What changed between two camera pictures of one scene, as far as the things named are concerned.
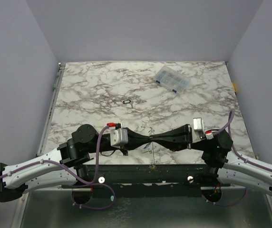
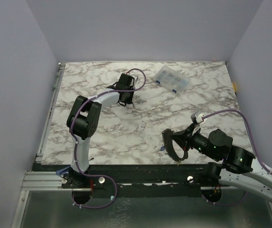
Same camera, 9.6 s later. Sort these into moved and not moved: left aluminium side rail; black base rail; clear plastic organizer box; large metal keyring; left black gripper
Moved: left black gripper; large metal keyring
Not moved: black base rail; clear plastic organizer box; left aluminium side rail
